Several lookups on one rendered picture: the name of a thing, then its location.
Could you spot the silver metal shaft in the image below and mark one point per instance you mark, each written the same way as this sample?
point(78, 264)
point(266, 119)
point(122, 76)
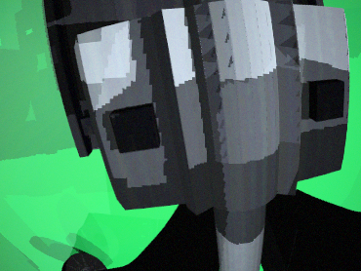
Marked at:
point(240, 233)

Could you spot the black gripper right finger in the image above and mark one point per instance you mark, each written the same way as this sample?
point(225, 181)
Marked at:
point(304, 233)

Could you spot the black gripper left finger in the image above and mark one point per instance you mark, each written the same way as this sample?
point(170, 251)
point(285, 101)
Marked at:
point(187, 242)

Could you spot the black ring-shaped disc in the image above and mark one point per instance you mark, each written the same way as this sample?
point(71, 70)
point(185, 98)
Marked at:
point(83, 261)

